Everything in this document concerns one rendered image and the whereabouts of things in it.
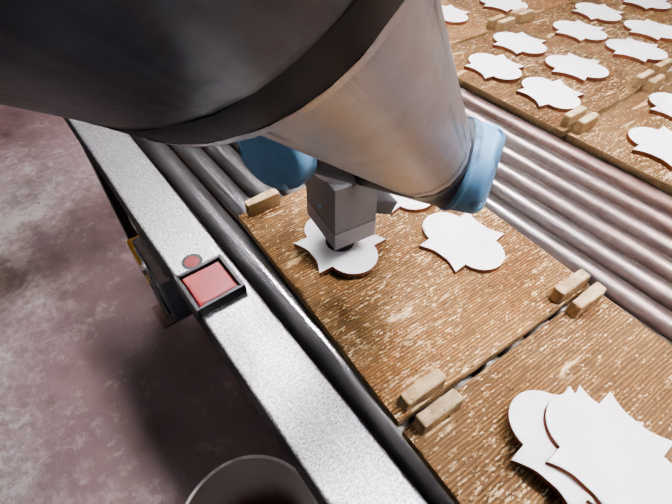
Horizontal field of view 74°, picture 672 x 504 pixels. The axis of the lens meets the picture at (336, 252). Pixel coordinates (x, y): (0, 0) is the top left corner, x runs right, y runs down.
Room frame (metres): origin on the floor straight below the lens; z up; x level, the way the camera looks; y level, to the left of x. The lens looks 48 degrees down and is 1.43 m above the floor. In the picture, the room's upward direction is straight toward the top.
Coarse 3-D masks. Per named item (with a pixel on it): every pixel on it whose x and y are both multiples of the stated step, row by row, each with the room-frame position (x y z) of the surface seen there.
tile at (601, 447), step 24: (552, 408) 0.20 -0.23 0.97; (576, 408) 0.20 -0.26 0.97; (600, 408) 0.20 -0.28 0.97; (552, 432) 0.17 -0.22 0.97; (576, 432) 0.17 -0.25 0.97; (600, 432) 0.17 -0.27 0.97; (624, 432) 0.17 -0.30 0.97; (648, 432) 0.17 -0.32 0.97; (552, 456) 0.15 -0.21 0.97; (576, 456) 0.15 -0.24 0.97; (600, 456) 0.15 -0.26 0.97; (624, 456) 0.15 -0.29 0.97; (648, 456) 0.15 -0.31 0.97; (576, 480) 0.13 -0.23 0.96; (600, 480) 0.13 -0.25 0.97; (624, 480) 0.13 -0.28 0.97; (648, 480) 0.13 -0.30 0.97
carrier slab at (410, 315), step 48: (288, 240) 0.48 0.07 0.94; (528, 240) 0.48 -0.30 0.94; (336, 288) 0.39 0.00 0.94; (384, 288) 0.39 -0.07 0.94; (432, 288) 0.39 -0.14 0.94; (480, 288) 0.39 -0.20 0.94; (528, 288) 0.39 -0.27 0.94; (336, 336) 0.31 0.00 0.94; (384, 336) 0.31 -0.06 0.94; (432, 336) 0.31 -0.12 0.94; (480, 336) 0.31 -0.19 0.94; (384, 384) 0.24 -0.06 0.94
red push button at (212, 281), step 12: (216, 264) 0.44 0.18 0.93; (192, 276) 0.41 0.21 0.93; (204, 276) 0.41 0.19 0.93; (216, 276) 0.41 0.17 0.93; (228, 276) 0.41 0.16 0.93; (192, 288) 0.39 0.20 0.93; (204, 288) 0.39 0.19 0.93; (216, 288) 0.39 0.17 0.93; (228, 288) 0.39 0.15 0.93; (204, 300) 0.37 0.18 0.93
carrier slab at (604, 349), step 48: (576, 336) 0.31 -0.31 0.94; (624, 336) 0.31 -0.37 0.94; (480, 384) 0.24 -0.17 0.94; (528, 384) 0.24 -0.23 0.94; (576, 384) 0.24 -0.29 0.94; (624, 384) 0.24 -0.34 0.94; (432, 432) 0.19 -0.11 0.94; (480, 432) 0.19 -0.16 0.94; (480, 480) 0.14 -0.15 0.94; (528, 480) 0.14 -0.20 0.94
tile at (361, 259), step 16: (304, 240) 0.46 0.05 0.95; (320, 240) 0.46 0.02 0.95; (368, 240) 0.46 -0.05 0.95; (384, 240) 0.46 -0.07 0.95; (320, 256) 0.43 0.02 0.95; (336, 256) 0.43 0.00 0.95; (352, 256) 0.43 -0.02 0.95; (368, 256) 0.43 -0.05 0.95; (320, 272) 0.40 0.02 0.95; (336, 272) 0.41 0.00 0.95; (352, 272) 0.40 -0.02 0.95; (368, 272) 0.41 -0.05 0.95
